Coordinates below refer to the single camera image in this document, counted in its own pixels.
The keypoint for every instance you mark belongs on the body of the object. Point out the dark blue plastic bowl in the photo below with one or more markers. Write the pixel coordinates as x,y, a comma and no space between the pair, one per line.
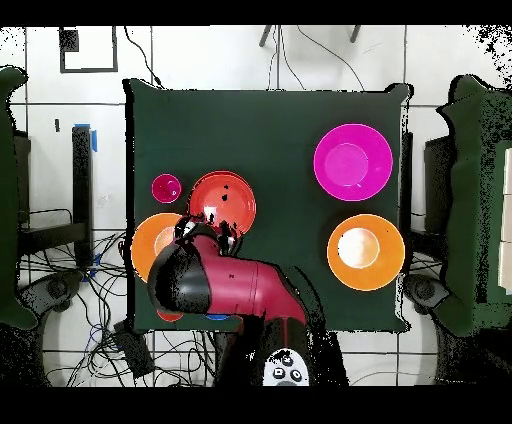
216,317

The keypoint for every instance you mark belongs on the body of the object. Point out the large orange plastic bowl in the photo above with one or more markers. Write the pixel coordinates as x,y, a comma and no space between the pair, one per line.
142,248
386,258

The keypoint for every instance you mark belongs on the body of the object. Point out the crimson plastic cup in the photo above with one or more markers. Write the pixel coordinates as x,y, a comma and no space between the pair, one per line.
166,188

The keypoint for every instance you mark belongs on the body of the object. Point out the black metal frame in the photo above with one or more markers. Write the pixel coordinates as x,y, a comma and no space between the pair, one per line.
82,192

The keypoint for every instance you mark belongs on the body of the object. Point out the camera tripod legs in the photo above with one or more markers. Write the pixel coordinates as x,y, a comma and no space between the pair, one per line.
265,36

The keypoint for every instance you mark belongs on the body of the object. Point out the black power strip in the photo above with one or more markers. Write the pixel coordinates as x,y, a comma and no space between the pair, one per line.
134,348

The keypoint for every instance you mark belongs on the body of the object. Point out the black chair base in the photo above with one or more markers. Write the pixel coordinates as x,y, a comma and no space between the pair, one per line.
424,292
56,288

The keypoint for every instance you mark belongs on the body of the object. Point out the red plastic bowl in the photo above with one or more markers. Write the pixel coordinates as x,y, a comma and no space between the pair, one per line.
232,208

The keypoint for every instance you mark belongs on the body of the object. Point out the orange plastic cup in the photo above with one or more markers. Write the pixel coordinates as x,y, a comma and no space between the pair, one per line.
170,316

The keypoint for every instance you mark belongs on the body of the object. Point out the dark green tablecloth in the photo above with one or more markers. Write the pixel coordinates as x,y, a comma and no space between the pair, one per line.
240,132

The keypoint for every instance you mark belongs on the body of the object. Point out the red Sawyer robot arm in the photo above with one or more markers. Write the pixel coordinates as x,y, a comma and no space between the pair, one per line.
240,284

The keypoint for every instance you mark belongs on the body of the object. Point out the green cloth side table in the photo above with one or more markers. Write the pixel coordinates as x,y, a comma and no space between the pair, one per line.
8,200
460,200

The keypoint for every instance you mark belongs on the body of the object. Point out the large pink plastic bowl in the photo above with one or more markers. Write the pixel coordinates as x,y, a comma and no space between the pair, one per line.
353,162

